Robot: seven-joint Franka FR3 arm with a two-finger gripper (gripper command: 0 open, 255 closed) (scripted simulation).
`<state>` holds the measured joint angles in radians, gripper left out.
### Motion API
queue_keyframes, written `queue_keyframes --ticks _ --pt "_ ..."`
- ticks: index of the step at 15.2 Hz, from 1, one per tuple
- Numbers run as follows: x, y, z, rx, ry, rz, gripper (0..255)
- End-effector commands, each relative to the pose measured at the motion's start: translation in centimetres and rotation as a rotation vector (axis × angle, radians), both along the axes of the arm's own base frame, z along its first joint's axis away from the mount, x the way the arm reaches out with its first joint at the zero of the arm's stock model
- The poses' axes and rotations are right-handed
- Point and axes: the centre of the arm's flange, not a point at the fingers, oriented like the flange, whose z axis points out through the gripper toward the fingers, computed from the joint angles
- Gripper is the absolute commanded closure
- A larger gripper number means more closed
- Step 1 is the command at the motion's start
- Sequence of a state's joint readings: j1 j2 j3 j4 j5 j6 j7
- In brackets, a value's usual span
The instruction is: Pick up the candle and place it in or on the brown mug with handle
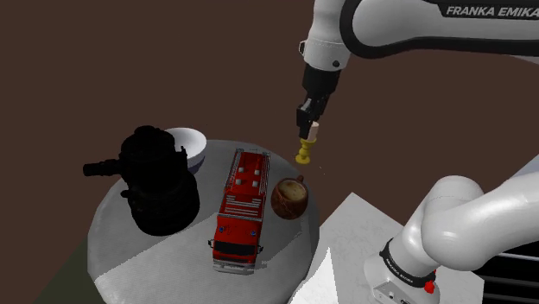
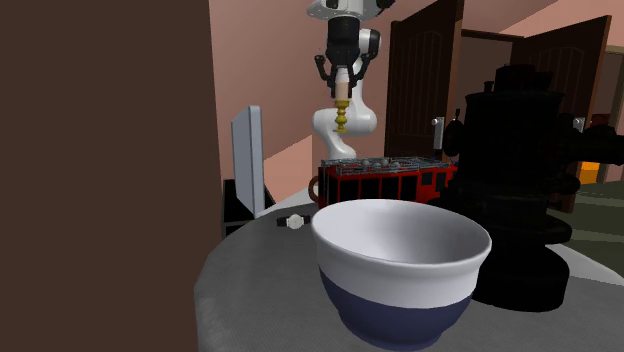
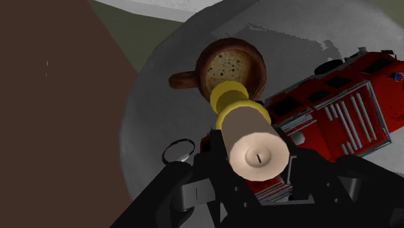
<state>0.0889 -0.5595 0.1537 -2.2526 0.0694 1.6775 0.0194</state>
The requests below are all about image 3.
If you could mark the red toy fire truck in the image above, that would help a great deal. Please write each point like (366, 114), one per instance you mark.
(341, 104)

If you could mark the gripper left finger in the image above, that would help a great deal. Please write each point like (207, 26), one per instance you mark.
(176, 189)

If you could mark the cream candle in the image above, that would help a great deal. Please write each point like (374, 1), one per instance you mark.
(246, 129)

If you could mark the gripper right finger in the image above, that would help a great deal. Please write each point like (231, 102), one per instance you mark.
(347, 195)

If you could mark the brown mug of coffee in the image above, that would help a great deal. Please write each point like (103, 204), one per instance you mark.
(227, 50)

